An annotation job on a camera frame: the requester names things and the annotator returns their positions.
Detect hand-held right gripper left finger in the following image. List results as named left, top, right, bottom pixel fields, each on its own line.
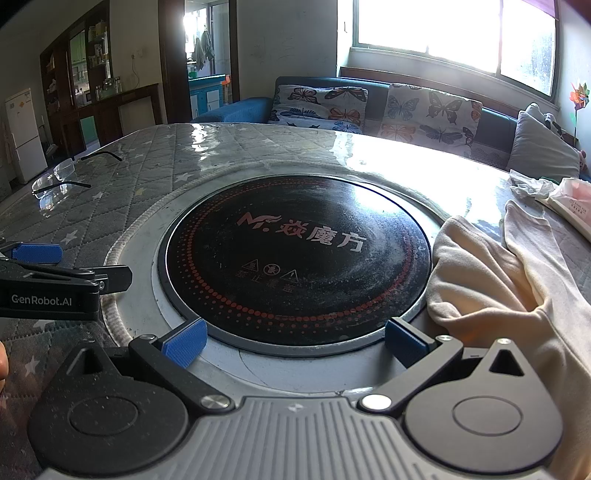
left=59, top=318, right=234, bottom=414

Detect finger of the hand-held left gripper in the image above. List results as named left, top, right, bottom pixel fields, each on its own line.
left=0, top=238, right=64, bottom=265
left=58, top=264, right=134, bottom=292

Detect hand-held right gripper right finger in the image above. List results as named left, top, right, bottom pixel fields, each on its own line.
left=357, top=318, right=540, bottom=412

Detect cream garment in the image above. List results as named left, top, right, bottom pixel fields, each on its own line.
left=426, top=199, right=591, bottom=418

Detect hanging clothes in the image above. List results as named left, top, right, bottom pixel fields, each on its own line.
left=190, top=30, right=217, bottom=71

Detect person's left hand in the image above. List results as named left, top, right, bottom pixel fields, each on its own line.
left=0, top=340, right=11, bottom=394

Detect rimless eyeglasses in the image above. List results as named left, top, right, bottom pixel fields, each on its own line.
left=31, top=151, right=123, bottom=197

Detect grey quilted star tablecloth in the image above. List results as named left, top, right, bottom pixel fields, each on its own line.
left=0, top=122, right=591, bottom=480

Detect white refrigerator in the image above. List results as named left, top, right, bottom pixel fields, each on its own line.
left=4, top=88, right=48, bottom=185

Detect black round induction cooker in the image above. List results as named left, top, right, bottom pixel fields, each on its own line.
left=157, top=173, right=446, bottom=358

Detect dark wooden cabinet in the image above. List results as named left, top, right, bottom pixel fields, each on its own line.
left=39, top=0, right=161, bottom=158

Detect crumpled white plastic bag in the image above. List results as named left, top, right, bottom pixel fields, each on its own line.
left=508, top=169, right=560, bottom=200

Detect blue kitchen cabinet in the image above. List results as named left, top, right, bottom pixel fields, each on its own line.
left=188, top=74, right=232, bottom=121

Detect blue sofa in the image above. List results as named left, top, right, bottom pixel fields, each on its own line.
left=191, top=76, right=591, bottom=183

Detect pink tissue pack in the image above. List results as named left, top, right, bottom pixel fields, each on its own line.
left=546, top=177, right=591, bottom=232

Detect butterfly print pillow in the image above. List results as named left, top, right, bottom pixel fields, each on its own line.
left=268, top=84, right=369, bottom=136
left=378, top=83, right=483, bottom=149

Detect large grey pillow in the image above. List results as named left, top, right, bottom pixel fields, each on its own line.
left=505, top=110, right=583, bottom=182

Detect small grey white pillow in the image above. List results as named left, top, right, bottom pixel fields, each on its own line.
left=525, top=102, right=575, bottom=141

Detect colourful pinwheel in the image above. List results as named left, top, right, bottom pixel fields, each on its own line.
left=567, top=83, right=591, bottom=145

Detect window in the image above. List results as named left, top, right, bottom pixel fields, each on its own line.
left=337, top=0, right=562, bottom=99

